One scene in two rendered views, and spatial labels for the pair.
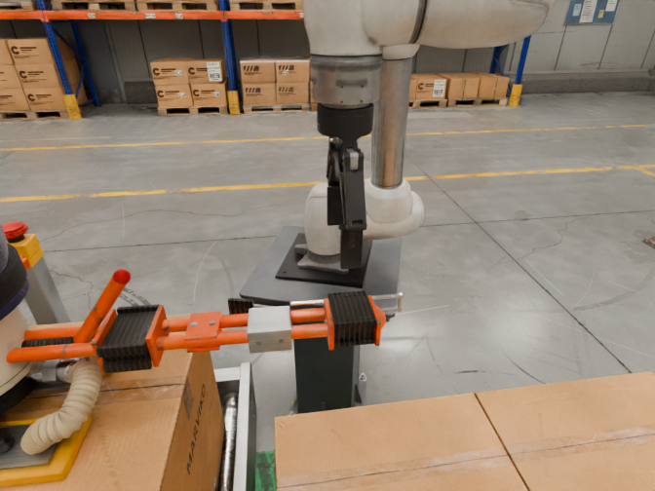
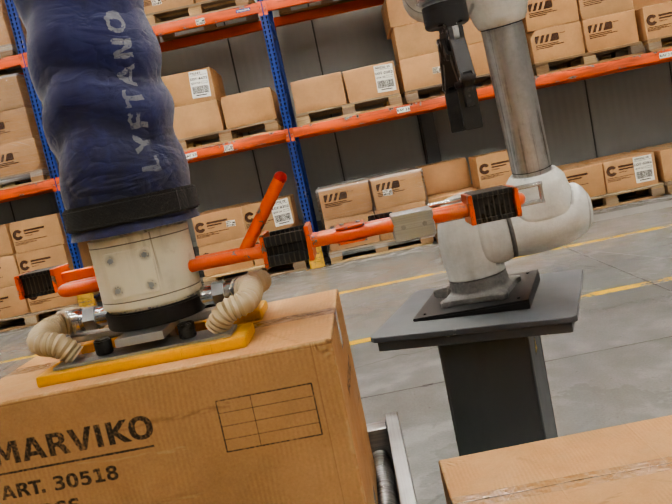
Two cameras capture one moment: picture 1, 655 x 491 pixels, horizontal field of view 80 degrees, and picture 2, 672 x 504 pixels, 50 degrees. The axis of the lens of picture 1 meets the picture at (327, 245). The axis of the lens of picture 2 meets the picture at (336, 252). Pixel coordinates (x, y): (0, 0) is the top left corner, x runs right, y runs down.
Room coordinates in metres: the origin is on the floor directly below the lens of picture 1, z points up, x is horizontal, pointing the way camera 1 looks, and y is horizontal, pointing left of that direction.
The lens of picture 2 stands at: (-0.75, 0.02, 1.21)
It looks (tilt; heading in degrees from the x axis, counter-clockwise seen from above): 7 degrees down; 10
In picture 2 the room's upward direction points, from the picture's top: 12 degrees counter-clockwise
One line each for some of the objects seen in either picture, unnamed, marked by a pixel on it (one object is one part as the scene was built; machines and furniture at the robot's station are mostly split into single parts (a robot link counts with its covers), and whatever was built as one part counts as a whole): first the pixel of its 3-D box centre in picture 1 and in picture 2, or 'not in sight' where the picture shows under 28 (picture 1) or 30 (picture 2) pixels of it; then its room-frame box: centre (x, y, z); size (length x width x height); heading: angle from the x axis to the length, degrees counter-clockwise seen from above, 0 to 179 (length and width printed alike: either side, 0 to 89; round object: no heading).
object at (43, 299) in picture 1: (76, 369); not in sight; (0.92, 0.84, 0.50); 0.07 x 0.07 x 1.00; 8
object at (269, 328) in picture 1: (270, 328); (412, 223); (0.49, 0.09, 1.07); 0.07 x 0.07 x 0.04; 7
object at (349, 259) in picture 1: (351, 245); (469, 107); (0.47, -0.03, 1.24); 0.03 x 0.01 x 0.07; 98
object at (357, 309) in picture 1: (351, 321); (490, 204); (0.50, -0.04, 1.08); 0.08 x 0.07 x 0.05; 97
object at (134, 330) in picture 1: (134, 336); (288, 245); (0.47, 0.31, 1.08); 0.10 x 0.08 x 0.06; 7
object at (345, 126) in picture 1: (344, 137); (448, 31); (0.54, -0.02, 1.38); 0.08 x 0.07 x 0.09; 8
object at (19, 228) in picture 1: (13, 233); not in sight; (0.92, 0.84, 1.02); 0.07 x 0.07 x 0.04
